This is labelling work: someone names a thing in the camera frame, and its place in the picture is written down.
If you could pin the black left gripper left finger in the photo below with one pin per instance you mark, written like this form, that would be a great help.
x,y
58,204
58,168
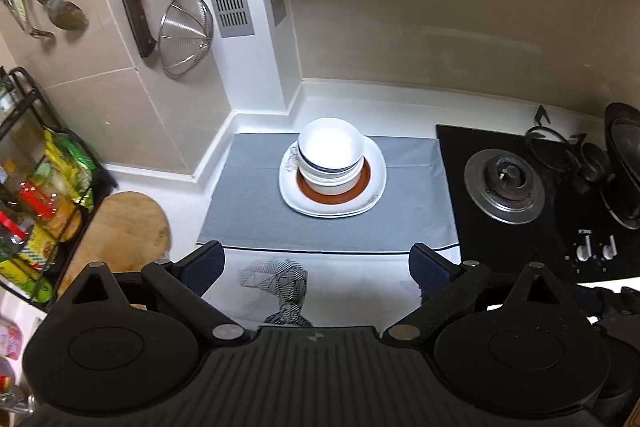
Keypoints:
x,y
177,289

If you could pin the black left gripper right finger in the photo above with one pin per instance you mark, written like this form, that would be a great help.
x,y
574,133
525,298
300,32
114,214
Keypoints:
x,y
448,291

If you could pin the orange plastic plate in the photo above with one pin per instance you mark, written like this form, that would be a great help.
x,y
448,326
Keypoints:
x,y
337,199

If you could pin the white square plate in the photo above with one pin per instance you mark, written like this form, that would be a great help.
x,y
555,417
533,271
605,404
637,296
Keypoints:
x,y
297,201

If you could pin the white bowl with blue rim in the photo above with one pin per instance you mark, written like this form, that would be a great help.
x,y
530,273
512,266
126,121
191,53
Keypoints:
x,y
331,144

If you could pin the white ceramic bowl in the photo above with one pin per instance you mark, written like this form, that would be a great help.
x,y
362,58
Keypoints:
x,y
331,183

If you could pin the right stove knob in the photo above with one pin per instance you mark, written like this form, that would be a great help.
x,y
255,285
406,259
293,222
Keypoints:
x,y
609,250

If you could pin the stove knob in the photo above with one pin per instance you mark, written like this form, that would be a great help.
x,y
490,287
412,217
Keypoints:
x,y
583,249
609,250

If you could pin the left stove knob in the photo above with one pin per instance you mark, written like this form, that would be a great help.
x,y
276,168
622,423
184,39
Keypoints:
x,y
583,249

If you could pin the round wooden cutting board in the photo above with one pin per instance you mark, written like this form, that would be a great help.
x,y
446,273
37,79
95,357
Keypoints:
x,y
128,231

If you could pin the grey cloth mat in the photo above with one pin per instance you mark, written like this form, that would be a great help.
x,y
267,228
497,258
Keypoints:
x,y
263,201

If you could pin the patterned grey dish cloth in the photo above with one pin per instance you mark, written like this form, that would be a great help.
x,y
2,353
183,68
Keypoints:
x,y
286,280

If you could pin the black gas stove top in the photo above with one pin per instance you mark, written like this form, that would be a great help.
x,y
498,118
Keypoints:
x,y
552,238

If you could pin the silver gas burner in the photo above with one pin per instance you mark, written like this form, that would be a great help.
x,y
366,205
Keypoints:
x,y
504,186

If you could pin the green yellow snack bag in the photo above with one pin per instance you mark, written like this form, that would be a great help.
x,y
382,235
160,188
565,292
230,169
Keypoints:
x,y
68,156

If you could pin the black pan support grate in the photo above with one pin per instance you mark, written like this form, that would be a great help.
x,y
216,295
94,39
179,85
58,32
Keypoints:
x,y
555,136

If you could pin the black wok pan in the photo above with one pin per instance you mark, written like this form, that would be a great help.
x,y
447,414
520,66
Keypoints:
x,y
622,166

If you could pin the metal mesh strainer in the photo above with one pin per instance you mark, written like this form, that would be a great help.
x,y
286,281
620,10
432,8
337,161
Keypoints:
x,y
185,36

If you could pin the metal ladle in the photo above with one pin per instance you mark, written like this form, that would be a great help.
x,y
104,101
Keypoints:
x,y
66,15

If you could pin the black wire spice rack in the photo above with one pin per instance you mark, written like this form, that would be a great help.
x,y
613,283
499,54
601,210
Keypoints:
x,y
41,227

